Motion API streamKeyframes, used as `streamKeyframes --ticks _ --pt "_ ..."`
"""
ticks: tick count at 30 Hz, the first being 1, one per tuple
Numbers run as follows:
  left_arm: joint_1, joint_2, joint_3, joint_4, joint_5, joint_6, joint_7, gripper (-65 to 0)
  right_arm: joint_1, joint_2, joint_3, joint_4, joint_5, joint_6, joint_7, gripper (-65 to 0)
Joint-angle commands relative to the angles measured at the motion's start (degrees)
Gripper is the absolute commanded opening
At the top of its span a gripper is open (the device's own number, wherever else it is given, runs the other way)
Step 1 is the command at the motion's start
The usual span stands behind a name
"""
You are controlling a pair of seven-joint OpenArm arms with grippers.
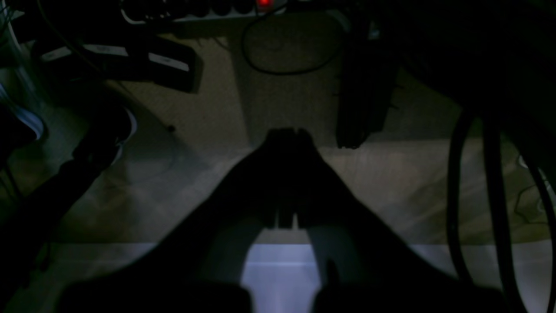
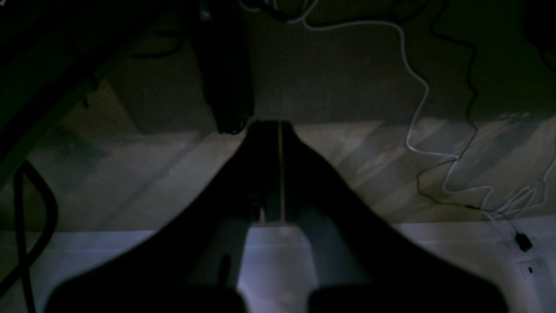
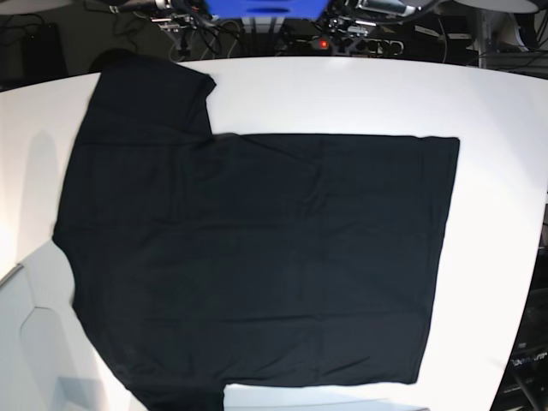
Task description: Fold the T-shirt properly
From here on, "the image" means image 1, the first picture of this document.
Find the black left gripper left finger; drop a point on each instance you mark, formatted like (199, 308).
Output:
(197, 267)

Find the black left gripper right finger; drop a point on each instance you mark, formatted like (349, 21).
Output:
(365, 267)

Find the black power adapter brick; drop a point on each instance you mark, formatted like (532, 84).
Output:
(145, 58)

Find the white power strip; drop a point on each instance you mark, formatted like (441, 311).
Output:
(151, 11)

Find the black table leg post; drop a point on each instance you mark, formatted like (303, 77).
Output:
(367, 80)

